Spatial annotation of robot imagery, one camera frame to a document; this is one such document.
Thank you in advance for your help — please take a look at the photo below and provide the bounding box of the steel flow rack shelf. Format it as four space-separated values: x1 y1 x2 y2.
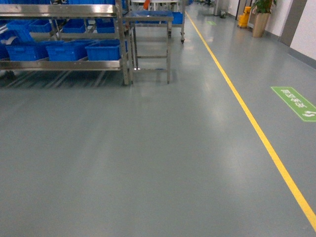
0 0 131 85

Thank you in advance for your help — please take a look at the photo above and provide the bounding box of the blue bin front right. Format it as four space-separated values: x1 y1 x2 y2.
85 39 122 61

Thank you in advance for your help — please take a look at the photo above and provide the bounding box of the blue bin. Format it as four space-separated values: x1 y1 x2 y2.
46 39 95 61
85 39 122 61
5 41 64 61

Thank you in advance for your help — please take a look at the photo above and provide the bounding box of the small steel table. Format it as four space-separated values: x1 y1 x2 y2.
123 10 173 84

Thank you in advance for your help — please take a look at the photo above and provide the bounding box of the blue bin front middle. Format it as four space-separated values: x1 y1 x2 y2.
46 39 95 61

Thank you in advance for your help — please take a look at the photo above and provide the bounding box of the yellow mop bucket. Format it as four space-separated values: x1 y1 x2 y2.
238 6 251 28

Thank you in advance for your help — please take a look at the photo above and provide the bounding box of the green floor sign sticker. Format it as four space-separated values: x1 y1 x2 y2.
271 86 316 122

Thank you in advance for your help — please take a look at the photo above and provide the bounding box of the blue bin front left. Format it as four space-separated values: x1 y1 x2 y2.
5 41 64 61

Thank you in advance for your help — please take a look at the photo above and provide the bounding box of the potted plant beige pot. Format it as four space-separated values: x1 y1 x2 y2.
252 0 277 38

